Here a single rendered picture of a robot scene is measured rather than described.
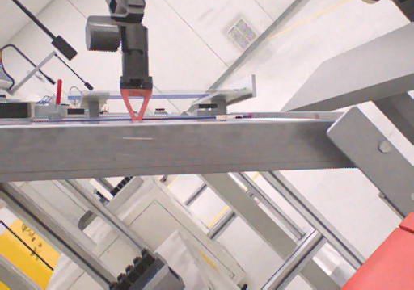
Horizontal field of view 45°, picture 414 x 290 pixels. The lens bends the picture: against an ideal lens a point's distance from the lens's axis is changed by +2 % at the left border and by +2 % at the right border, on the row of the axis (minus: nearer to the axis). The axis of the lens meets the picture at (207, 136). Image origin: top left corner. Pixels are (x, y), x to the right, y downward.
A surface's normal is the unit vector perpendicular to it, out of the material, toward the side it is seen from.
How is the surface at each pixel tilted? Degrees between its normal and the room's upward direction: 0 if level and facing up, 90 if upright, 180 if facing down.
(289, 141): 90
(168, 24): 90
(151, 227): 90
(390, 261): 0
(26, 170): 90
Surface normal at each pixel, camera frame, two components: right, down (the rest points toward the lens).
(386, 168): 0.18, 0.05
